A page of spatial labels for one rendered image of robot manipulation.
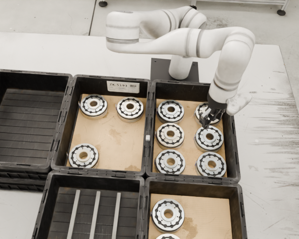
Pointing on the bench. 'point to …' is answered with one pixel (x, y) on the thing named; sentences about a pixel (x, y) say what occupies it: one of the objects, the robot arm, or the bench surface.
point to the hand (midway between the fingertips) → (211, 120)
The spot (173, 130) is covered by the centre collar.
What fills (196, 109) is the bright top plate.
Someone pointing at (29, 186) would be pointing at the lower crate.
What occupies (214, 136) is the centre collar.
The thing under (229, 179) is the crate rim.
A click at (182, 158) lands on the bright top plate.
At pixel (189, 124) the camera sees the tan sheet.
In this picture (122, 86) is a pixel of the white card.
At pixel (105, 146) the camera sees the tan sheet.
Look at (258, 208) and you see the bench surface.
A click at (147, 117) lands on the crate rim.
